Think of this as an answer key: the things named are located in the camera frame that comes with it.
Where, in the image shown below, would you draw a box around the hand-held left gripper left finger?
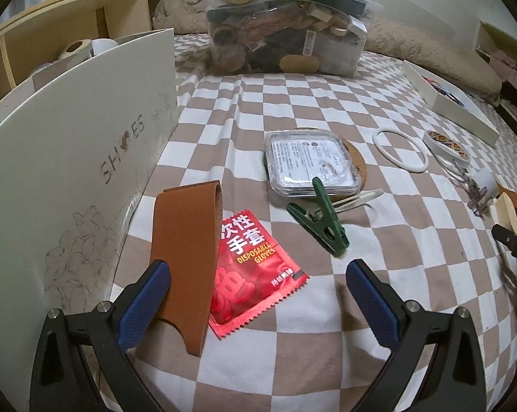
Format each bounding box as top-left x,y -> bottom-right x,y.
30,260 -> 172,412

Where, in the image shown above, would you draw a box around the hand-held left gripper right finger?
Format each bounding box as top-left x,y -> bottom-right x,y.
346,259 -> 486,412

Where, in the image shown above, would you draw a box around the oval wooden case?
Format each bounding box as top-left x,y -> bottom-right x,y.
490,193 -> 517,237

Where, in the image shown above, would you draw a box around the brown leather case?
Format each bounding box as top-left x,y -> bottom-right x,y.
150,180 -> 223,357

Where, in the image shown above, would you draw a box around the red glove packet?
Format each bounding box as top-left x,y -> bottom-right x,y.
207,209 -> 309,340

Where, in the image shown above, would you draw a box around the white shoe box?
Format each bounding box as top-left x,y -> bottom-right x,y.
0,28 -> 178,396

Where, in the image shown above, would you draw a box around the green clothespin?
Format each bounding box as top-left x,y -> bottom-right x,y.
286,177 -> 349,257

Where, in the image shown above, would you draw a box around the white tweezers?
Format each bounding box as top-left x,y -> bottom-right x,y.
322,189 -> 384,212

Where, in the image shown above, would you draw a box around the white shallow tray box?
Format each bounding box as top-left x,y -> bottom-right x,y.
402,60 -> 499,147

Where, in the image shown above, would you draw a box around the round cork coaster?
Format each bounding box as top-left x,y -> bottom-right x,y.
297,126 -> 373,194

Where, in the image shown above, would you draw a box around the clear plastic case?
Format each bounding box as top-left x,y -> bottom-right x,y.
265,129 -> 365,198

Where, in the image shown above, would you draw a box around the pink clothes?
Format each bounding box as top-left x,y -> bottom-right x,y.
490,49 -> 517,71

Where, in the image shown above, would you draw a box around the beige quilt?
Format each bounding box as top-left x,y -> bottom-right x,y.
363,15 -> 501,95

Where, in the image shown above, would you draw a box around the brown white checkered sheet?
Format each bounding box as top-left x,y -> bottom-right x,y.
91,32 -> 517,412

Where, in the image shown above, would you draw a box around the white plastic round holder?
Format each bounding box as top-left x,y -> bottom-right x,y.
90,38 -> 118,57

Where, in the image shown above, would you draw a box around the brown core tape roll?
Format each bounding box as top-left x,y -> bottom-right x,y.
57,39 -> 92,61

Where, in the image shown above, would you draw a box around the clear plastic storage bin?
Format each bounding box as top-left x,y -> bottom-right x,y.
194,0 -> 383,79

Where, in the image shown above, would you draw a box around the black flat box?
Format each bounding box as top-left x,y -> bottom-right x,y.
327,0 -> 366,15

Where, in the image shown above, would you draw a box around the wooden bedside shelf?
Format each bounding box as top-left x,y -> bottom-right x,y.
0,0 -> 173,112

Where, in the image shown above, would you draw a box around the beige pillow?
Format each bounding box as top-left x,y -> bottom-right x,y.
153,0 -> 212,35

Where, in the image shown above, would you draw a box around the white plastic ring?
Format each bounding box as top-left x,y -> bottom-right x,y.
372,128 -> 430,173

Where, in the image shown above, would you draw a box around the white wall shelf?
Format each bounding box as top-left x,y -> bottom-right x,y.
475,21 -> 517,129

